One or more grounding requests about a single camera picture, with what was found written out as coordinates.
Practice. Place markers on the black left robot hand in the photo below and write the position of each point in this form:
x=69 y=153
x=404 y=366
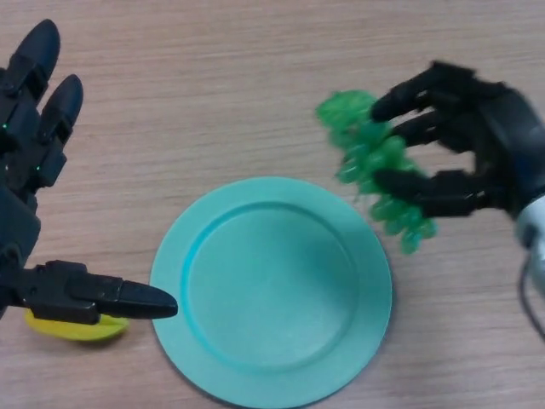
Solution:
x=17 y=170

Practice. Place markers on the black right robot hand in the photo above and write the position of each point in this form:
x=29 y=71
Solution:
x=506 y=140

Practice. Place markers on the green grape bunch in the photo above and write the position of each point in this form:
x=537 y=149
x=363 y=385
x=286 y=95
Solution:
x=370 y=157

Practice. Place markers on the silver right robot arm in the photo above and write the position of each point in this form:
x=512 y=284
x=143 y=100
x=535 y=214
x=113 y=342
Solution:
x=537 y=230

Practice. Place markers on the green round plate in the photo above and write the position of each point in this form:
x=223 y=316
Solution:
x=272 y=289

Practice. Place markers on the yellow starfruit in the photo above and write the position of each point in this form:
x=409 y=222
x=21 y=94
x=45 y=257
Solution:
x=72 y=333

